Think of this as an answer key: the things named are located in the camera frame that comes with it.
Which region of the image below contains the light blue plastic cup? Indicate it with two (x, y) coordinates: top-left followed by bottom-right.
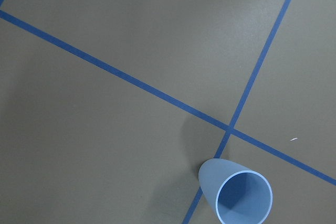
(198, 158), (273, 223)

